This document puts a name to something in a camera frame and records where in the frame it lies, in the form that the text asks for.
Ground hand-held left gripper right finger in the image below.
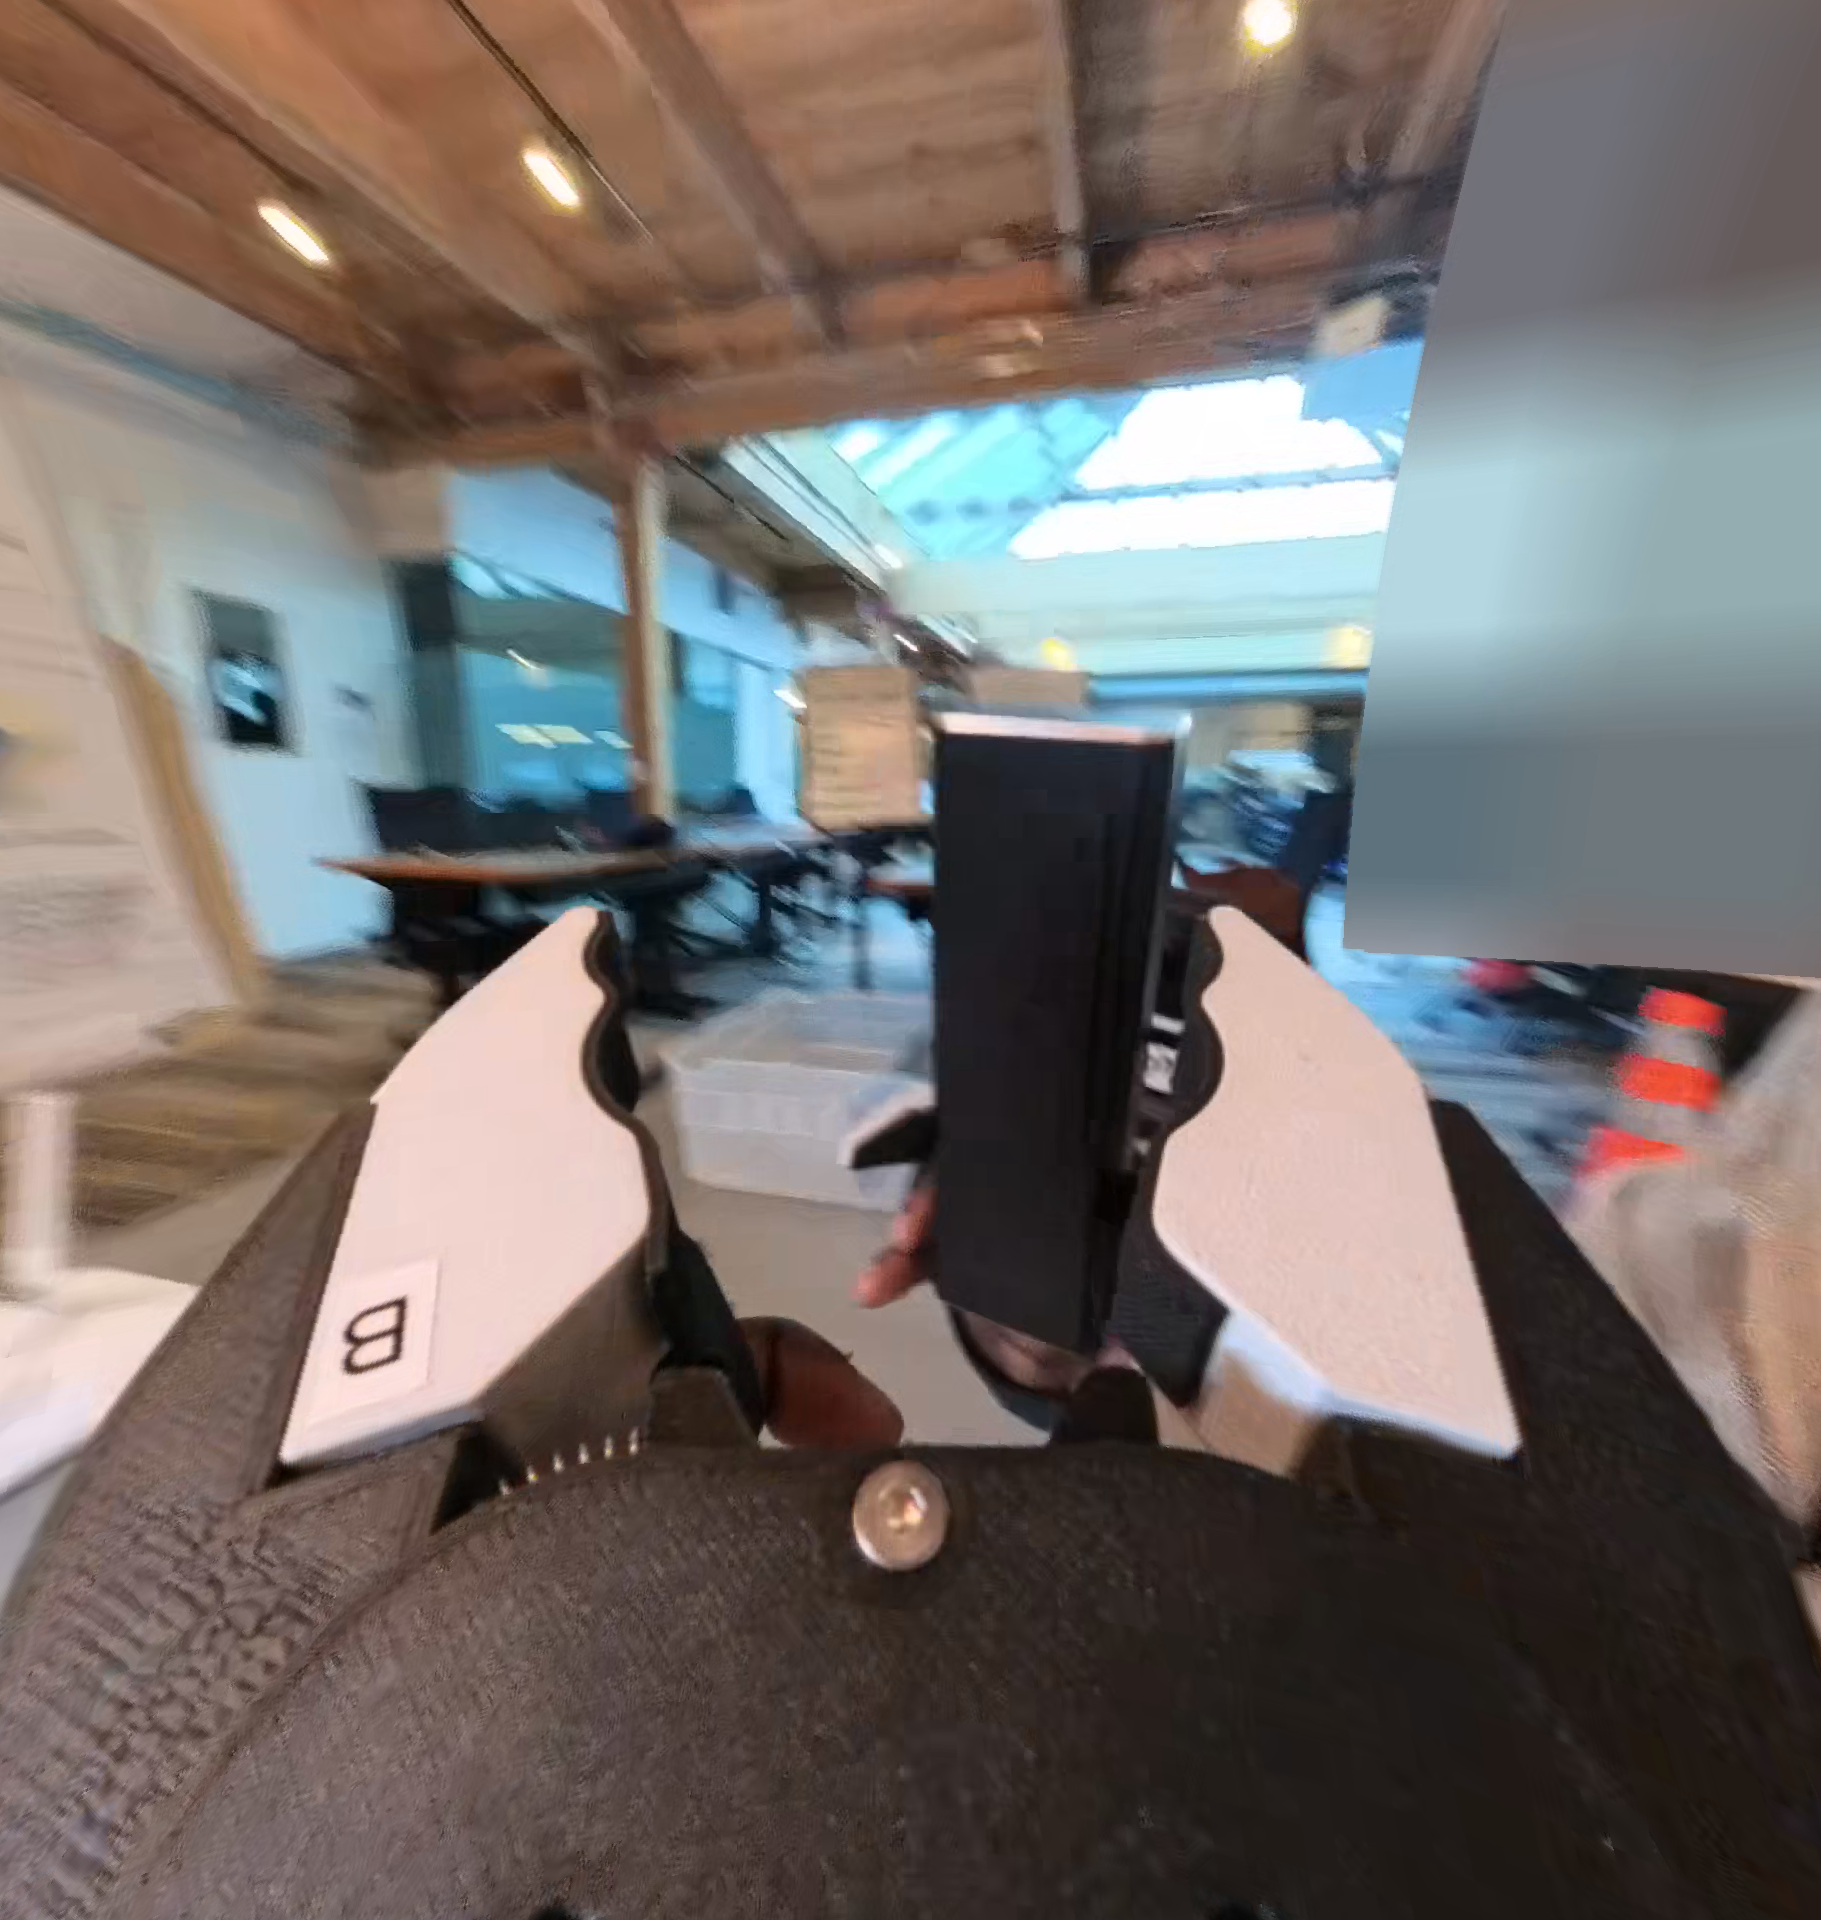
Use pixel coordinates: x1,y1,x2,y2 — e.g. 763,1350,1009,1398
1146,905,1522,1479

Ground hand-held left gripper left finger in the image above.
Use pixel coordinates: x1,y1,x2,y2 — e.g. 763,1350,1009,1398
277,905,763,1471

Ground clear plastic bin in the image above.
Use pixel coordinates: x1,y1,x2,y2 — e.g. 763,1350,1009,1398
658,989,936,1211

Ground black usb hub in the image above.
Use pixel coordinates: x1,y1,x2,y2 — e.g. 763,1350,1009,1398
929,711,1192,1355

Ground person's right forearm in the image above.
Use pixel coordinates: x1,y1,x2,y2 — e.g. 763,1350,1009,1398
1566,981,1821,1578

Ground person's right hand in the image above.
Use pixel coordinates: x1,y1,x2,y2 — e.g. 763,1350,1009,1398
741,1096,1229,1449

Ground wooden top desk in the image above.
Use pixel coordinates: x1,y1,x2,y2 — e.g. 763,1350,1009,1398
317,840,718,1024

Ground orange traffic cone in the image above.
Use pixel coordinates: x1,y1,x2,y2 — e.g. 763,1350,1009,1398
1574,981,1732,1190

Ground door with dark window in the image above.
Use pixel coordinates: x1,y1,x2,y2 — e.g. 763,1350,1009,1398
196,590,301,755

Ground handwritten whiteboard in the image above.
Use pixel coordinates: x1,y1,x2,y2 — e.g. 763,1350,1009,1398
795,664,929,830

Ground instruction poster board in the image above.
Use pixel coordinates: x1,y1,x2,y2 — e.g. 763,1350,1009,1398
0,277,245,1114

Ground wooden support post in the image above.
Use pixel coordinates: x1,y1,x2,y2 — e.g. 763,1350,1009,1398
615,464,675,825

